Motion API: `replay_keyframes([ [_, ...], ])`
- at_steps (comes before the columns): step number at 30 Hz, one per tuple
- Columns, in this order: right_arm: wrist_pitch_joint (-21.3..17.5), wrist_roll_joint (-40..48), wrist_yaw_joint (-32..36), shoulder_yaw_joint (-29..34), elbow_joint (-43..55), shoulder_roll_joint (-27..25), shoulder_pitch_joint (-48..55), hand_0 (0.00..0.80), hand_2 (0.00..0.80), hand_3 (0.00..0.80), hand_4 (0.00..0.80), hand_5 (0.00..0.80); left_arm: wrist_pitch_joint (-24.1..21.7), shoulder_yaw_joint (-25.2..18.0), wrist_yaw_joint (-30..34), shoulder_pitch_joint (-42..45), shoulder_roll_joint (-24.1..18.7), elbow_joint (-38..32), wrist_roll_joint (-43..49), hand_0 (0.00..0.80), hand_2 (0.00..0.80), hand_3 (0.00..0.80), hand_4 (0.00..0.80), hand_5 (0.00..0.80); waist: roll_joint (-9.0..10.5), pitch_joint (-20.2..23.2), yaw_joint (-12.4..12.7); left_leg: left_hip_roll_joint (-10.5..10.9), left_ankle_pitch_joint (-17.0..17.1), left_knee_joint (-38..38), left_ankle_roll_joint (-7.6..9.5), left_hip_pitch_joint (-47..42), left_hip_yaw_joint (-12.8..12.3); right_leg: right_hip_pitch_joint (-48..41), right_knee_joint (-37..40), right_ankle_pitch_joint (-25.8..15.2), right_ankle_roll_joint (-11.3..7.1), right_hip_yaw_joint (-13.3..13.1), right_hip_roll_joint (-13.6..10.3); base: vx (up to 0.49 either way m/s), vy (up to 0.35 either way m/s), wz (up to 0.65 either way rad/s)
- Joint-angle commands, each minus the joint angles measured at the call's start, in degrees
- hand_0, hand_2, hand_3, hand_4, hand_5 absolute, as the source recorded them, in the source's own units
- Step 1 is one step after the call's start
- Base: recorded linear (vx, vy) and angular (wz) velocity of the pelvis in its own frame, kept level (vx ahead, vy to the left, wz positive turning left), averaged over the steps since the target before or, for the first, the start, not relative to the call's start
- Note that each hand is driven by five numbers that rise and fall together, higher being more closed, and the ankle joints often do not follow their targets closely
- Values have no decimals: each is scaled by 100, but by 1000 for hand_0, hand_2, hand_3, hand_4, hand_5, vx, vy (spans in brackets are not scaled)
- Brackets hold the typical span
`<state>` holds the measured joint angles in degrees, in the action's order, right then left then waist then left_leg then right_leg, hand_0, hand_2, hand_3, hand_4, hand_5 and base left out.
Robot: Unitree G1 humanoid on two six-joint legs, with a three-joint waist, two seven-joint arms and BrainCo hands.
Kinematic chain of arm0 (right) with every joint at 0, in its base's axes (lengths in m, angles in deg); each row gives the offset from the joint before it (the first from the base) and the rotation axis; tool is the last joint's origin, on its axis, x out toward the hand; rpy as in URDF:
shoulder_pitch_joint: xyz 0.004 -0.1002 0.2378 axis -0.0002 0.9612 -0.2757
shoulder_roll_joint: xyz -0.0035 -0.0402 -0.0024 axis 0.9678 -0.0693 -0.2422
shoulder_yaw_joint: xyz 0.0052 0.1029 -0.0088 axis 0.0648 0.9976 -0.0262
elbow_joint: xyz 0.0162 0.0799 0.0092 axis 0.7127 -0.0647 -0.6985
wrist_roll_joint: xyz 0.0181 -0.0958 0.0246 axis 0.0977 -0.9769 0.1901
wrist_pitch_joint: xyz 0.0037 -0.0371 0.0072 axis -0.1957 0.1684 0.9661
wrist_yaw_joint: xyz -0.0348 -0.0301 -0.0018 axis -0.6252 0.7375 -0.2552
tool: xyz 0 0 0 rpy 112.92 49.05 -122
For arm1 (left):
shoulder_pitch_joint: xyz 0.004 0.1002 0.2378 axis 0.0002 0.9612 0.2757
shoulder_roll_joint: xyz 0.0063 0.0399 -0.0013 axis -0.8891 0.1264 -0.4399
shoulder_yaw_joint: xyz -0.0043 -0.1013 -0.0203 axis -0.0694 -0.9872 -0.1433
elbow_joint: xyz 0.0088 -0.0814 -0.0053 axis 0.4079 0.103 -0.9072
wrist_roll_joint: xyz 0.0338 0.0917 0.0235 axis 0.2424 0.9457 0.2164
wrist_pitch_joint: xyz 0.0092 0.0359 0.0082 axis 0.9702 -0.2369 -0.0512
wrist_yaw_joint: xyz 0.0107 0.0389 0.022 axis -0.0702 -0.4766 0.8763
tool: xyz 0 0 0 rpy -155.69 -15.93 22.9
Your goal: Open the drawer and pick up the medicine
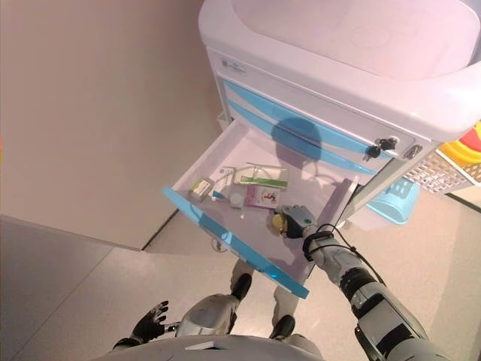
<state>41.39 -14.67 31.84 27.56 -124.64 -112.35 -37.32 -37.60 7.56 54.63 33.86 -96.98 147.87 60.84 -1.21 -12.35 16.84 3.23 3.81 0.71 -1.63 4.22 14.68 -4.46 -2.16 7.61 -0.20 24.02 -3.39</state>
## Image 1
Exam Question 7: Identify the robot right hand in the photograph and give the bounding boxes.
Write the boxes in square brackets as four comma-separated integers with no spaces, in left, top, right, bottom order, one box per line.
[280,204,321,240]

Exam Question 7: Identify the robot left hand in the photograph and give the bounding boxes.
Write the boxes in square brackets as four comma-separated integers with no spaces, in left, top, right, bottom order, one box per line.
[131,300,182,341]

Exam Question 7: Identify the yellow medicine bottle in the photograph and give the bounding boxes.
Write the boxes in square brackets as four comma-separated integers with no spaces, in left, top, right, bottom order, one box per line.
[267,211,289,236]

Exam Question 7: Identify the wide drawer with blue front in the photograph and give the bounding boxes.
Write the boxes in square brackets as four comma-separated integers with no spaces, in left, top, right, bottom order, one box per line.
[162,119,360,300]

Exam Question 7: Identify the pink medicine box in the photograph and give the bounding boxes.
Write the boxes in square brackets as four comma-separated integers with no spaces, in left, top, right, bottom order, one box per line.
[243,185,287,210]

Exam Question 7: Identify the green and white medicine box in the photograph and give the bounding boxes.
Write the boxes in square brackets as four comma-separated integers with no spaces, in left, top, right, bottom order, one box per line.
[233,165,291,190]

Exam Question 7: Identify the robot left leg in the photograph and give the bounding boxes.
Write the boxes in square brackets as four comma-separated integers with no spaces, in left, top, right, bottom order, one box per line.
[177,272,253,338]

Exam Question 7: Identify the robot leg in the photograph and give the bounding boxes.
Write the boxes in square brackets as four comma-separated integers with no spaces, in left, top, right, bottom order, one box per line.
[177,272,253,338]
[268,314,298,341]

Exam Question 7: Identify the white coiled tubing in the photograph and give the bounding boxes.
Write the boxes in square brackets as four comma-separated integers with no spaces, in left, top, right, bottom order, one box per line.
[246,162,291,181]

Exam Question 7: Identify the grey robot torso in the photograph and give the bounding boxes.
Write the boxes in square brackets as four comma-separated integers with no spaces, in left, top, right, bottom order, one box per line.
[93,334,325,361]

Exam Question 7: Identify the white and blue packet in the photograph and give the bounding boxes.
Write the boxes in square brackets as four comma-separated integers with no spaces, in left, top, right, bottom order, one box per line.
[211,166,237,203]

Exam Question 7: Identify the waste bin with blue lid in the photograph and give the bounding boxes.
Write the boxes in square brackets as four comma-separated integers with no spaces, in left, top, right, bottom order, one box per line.
[356,177,421,233]

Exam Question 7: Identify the small green yellow box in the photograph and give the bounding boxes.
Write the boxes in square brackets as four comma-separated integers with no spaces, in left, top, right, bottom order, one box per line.
[188,177,216,203]

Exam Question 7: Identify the robot right leg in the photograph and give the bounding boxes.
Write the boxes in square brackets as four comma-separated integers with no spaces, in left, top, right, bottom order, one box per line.
[268,314,298,341]

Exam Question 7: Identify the black keys in lock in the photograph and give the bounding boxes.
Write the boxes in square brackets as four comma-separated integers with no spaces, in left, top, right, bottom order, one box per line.
[362,136,399,163]

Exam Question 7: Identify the silver cart side latch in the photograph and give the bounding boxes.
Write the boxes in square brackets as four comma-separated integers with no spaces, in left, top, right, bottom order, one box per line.
[402,144,424,161]

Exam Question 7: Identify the white medical cart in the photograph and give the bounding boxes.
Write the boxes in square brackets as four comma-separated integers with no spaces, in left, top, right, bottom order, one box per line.
[198,0,481,235]

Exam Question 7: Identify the yellow sharps container red lid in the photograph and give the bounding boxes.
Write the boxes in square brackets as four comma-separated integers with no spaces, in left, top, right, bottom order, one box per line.
[438,122,481,165]

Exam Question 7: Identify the white wire basket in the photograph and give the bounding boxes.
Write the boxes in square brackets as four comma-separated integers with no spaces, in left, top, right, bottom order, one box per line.
[403,147,481,196]

